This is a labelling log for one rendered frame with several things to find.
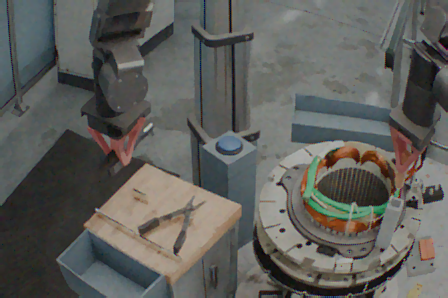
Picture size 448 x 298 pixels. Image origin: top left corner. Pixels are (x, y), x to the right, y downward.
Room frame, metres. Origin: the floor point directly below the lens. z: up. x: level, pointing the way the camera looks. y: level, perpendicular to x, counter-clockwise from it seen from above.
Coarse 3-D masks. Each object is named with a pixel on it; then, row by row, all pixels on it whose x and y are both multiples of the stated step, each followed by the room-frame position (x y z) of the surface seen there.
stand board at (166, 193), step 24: (144, 168) 0.80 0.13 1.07; (120, 192) 0.73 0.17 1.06; (144, 192) 0.73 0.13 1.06; (168, 192) 0.74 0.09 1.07; (192, 192) 0.74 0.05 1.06; (96, 216) 0.67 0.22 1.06; (120, 216) 0.67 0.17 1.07; (144, 216) 0.68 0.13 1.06; (192, 216) 0.68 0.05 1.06; (216, 216) 0.68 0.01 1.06; (120, 240) 0.61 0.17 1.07; (168, 240) 0.62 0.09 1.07; (192, 240) 0.63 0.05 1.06; (216, 240) 0.64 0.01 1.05; (168, 264) 0.57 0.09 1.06; (192, 264) 0.59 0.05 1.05
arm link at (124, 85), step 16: (96, 16) 0.66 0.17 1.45; (96, 32) 0.65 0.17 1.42; (128, 32) 0.69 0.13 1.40; (144, 32) 0.68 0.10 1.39; (112, 48) 0.63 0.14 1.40; (128, 48) 0.63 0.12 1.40; (112, 64) 0.61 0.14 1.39; (128, 64) 0.60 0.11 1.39; (112, 80) 0.59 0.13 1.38; (128, 80) 0.59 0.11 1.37; (144, 80) 0.60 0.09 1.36; (112, 96) 0.58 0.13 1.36; (128, 96) 0.59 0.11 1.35; (144, 96) 0.60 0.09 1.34
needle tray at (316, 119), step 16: (304, 96) 1.02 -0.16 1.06; (320, 96) 1.01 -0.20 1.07; (304, 112) 1.01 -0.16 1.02; (320, 112) 1.01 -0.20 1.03; (336, 112) 1.01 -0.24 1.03; (352, 112) 1.00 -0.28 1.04; (368, 112) 0.99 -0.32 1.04; (384, 112) 0.99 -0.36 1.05; (304, 128) 0.91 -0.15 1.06; (320, 128) 0.91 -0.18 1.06; (336, 128) 0.90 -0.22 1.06; (352, 128) 0.96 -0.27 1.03; (368, 128) 0.96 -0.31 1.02; (384, 128) 0.96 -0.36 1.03; (384, 144) 0.89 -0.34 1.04
